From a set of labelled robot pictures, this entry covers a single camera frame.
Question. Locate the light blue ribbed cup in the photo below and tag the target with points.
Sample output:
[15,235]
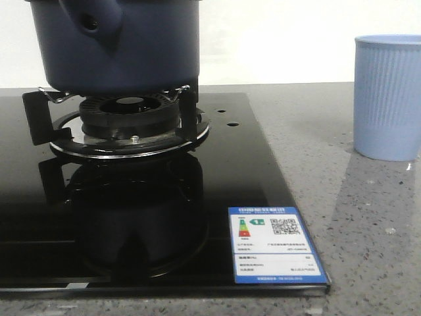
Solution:
[386,106]

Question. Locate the dark blue cooking pot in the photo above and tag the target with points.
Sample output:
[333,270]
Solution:
[117,47]

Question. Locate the black pot support grate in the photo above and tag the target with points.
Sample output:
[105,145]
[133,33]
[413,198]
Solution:
[66,137]

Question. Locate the black glass gas stove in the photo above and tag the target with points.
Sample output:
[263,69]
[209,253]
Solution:
[157,227]

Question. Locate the black gas burner head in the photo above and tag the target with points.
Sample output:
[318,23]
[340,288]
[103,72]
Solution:
[122,117]

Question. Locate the blue energy label sticker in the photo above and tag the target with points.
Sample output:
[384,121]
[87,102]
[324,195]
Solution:
[271,245]

